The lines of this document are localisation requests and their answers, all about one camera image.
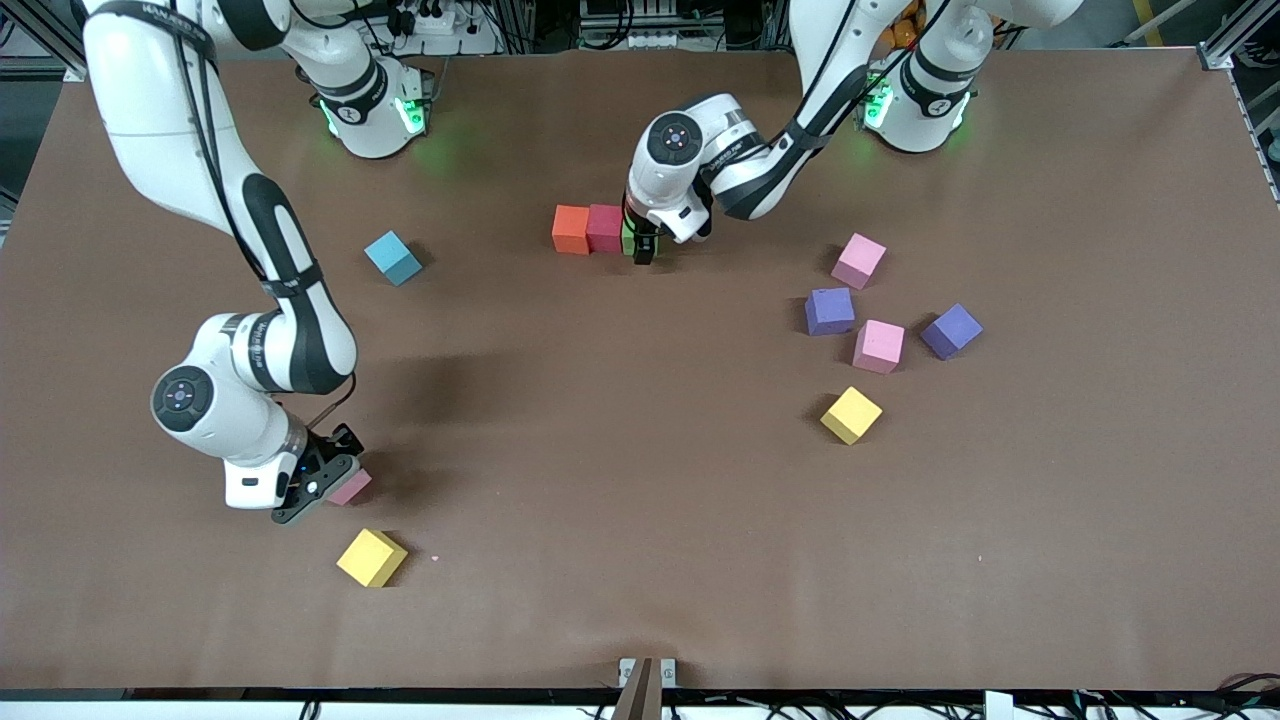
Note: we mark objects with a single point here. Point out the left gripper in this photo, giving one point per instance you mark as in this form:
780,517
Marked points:
643,243

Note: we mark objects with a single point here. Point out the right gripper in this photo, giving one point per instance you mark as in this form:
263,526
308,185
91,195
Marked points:
327,452

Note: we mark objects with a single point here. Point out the pink foam cube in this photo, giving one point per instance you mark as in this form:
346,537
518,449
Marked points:
355,488
858,260
878,346

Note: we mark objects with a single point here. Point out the crimson foam cube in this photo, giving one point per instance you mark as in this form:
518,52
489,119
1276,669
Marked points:
604,227

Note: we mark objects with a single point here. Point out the orange foam cube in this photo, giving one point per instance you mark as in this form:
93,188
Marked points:
570,228

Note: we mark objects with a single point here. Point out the yellow foam cube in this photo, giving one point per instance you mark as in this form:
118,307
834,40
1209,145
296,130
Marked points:
851,415
370,557

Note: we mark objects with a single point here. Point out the purple foam cube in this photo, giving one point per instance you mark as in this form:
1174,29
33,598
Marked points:
829,311
950,331

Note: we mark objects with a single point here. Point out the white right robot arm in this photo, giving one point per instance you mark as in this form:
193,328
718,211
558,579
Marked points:
160,130

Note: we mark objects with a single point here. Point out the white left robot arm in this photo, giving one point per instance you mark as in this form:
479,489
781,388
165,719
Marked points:
745,175

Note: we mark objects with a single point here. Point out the blue foam cube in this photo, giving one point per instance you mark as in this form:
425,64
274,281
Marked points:
395,258

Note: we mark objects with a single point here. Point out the white power strip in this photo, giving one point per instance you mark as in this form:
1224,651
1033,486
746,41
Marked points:
435,20

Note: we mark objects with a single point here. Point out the bag of orange items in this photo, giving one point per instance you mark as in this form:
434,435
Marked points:
903,28

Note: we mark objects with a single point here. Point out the small white box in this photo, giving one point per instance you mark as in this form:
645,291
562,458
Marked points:
998,706

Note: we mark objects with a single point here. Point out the metal bracket with brown post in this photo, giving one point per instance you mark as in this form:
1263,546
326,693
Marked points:
647,690

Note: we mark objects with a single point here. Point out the aluminium frame profile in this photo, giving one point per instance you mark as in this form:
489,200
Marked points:
1240,33
40,30

